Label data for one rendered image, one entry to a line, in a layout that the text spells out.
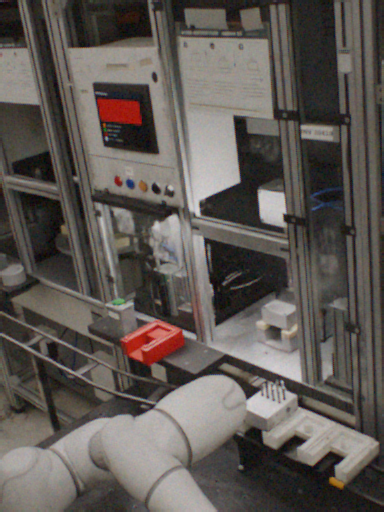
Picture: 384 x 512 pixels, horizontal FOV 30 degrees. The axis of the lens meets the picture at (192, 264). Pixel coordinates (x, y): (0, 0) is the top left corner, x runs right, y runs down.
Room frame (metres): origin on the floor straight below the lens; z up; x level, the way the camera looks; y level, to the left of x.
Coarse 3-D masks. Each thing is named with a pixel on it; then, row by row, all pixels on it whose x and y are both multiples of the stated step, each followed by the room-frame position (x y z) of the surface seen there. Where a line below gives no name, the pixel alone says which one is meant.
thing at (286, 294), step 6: (288, 264) 1.98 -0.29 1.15; (288, 270) 1.98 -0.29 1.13; (288, 276) 1.98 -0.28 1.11; (282, 282) 2.02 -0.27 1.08; (288, 282) 1.99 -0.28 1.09; (276, 288) 1.99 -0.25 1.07; (282, 288) 1.98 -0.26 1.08; (288, 288) 1.97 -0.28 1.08; (276, 294) 2.00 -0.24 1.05; (282, 294) 1.98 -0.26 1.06; (288, 294) 1.96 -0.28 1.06; (282, 300) 1.98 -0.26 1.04; (288, 300) 1.96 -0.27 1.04; (294, 300) 1.94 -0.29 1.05
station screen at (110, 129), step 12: (96, 96) 2.20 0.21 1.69; (108, 96) 2.15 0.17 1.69; (120, 96) 2.11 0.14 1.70; (132, 96) 2.07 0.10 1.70; (108, 132) 2.17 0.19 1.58; (120, 132) 2.13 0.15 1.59; (132, 132) 2.09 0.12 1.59; (144, 132) 2.05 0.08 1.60; (132, 144) 2.09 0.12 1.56; (144, 144) 2.05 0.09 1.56
